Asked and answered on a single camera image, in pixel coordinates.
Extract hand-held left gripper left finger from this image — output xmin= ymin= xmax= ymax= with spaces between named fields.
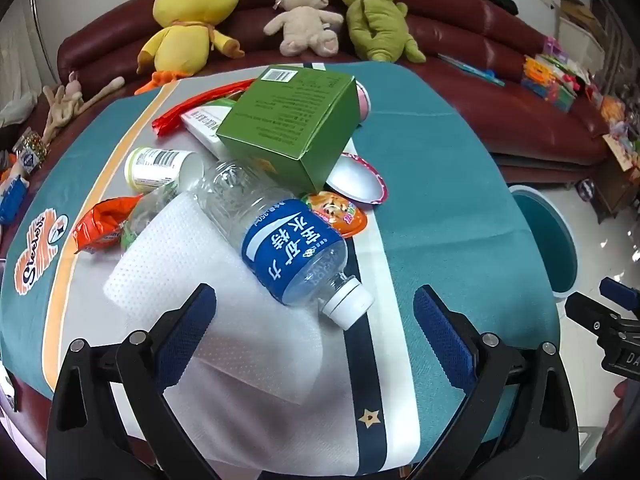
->
xmin=45 ymin=282 xmax=221 ymax=480

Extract pile of colourful toys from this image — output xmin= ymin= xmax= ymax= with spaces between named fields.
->
xmin=522 ymin=37 xmax=591 ymax=113

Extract yellow chick plush toy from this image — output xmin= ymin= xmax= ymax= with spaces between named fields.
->
xmin=135 ymin=0 xmax=246 ymax=97

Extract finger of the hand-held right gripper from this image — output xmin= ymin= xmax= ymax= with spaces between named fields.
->
xmin=565 ymin=291 xmax=640 ymax=333
xmin=599 ymin=276 xmax=640 ymax=321

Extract grey cloth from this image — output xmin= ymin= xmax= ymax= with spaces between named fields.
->
xmin=0 ymin=100 xmax=41 ymax=128

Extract green cardboard box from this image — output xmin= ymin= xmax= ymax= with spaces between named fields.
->
xmin=216 ymin=66 xmax=362 ymax=188

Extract green dinosaur plush toy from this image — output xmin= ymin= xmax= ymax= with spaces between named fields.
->
xmin=338 ymin=0 xmax=427 ymax=64

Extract teal printed tablecloth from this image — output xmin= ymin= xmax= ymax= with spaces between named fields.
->
xmin=0 ymin=60 xmax=566 ymax=477

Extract white lid with red rim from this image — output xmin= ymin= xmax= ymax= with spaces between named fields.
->
xmin=325 ymin=152 xmax=389 ymax=206

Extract jar of colourful beads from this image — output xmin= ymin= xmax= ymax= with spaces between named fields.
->
xmin=12 ymin=127 xmax=51 ymax=176

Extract beige lamb plush toy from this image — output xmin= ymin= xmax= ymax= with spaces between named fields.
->
xmin=263 ymin=0 xmax=345 ymax=57

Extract white yogurt cup green label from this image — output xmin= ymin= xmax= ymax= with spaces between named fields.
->
xmin=124 ymin=147 xmax=205 ymax=195

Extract white and green carton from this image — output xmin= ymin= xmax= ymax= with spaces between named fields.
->
xmin=180 ymin=99 xmax=241 ymax=157

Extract red plastic snack bag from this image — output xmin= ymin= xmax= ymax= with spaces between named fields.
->
xmin=151 ymin=79 xmax=257 ymax=137

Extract clear water bottle blue label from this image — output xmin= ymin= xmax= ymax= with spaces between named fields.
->
xmin=192 ymin=159 xmax=376 ymax=331

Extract orange jelly cup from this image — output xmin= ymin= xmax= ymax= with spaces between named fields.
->
xmin=302 ymin=191 xmax=369 ymax=239

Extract blue packet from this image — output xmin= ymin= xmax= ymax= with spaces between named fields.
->
xmin=0 ymin=175 xmax=28 ymax=226

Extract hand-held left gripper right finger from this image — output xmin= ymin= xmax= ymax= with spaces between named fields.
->
xmin=400 ymin=284 xmax=596 ymax=480

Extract white paper towel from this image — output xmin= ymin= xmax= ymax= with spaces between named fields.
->
xmin=102 ymin=192 xmax=346 ymax=406

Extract blue plastic stick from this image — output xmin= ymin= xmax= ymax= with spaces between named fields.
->
xmin=437 ymin=54 xmax=506 ymax=86

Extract wooden cabinet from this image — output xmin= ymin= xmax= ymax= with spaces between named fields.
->
xmin=595 ymin=135 xmax=640 ymax=221

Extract beige long-limbed plush toy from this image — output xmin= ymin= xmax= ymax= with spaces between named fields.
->
xmin=42 ymin=71 xmax=126 ymax=146

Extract dark red leather sofa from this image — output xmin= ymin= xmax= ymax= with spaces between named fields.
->
xmin=55 ymin=0 xmax=616 ymax=173

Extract teal round trash bin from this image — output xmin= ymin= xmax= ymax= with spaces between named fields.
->
xmin=507 ymin=185 xmax=578 ymax=295

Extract orange foil snack packet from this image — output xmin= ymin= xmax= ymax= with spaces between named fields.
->
xmin=71 ymin=196 xmax=146 ymax=257

